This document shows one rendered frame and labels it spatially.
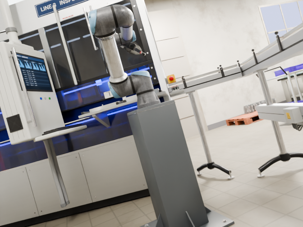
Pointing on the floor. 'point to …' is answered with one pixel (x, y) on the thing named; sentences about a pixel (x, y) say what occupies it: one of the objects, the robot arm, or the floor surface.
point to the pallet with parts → (251, 112)
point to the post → (153, 48)
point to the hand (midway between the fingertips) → (140, 52)
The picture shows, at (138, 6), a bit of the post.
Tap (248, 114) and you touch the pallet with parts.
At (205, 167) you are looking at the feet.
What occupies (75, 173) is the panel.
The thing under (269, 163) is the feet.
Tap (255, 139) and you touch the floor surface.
